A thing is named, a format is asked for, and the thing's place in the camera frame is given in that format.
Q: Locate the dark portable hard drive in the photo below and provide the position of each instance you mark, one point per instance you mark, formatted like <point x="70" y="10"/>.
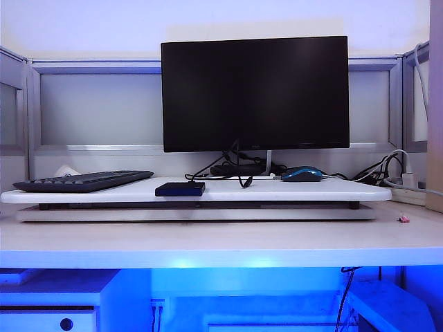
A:
<point x="180" y="189"/>

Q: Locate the silver monitor stand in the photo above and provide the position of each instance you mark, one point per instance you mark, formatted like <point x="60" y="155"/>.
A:
<point x="269" y="162"/>

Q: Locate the white desk riser board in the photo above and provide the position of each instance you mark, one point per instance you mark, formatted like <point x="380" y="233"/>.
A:
<point x="263" y="192"/>

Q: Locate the black computer monitor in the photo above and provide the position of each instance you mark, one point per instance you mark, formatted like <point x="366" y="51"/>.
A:
<point x="254" y="93"/>

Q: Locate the blue and grey mouse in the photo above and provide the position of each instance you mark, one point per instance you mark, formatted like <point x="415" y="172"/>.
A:
<point x="301" y="174"/>

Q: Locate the wide grey cubicle partition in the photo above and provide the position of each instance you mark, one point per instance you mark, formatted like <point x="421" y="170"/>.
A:
<point x="100" y="107"/>

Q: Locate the black computer keyboard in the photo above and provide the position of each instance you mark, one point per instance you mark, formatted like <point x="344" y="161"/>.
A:
<point x="83" y="180"/>

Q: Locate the white charger plug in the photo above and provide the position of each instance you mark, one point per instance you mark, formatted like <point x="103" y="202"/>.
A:
<point x="409" y="178"/>

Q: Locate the small pink object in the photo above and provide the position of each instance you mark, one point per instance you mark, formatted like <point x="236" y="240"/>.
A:
<point x="403" y="219"/>

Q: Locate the white power strip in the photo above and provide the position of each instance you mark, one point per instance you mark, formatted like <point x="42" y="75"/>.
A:
<point x="410" y="197"/>

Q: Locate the blue-lit step shelf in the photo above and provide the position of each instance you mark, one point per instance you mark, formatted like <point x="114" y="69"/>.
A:
<point x="391" y="304"/>

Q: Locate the white drawer cabinet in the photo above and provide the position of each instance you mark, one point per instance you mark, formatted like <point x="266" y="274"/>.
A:
<point x="52" y="304"/>

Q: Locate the beige wooden cabinet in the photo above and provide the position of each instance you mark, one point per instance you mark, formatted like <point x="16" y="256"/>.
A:
<point x="436" y="103"/>

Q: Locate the flat white board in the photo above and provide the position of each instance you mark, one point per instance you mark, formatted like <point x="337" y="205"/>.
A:
<point x="20" y="276"/>

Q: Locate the white wall socket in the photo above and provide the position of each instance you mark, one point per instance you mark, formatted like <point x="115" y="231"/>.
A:
<point x="158" y="306"/>

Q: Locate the grey side partition with bracket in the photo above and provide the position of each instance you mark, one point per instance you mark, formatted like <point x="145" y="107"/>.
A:
<point x="12" y="114"/>

